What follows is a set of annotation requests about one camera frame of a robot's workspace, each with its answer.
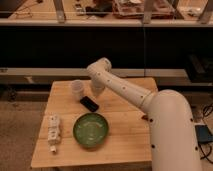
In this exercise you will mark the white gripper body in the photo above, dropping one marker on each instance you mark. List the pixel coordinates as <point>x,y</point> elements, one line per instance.
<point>97,88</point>

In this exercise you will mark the green bowl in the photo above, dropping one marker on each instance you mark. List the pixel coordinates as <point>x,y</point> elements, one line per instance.
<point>90,130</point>

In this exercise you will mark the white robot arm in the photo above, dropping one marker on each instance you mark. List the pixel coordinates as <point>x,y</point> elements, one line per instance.
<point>174,145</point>

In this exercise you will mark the wooden table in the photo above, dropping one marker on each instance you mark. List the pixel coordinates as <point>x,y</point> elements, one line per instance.
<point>127,141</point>

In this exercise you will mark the brown object on table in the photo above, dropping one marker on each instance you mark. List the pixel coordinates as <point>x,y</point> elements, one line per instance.
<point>145,117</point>

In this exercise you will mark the background shelf with clutter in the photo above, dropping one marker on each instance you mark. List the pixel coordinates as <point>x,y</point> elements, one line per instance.
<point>107,13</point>

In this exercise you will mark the black box on floor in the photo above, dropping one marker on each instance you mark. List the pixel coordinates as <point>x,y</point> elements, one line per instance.
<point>203,134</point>

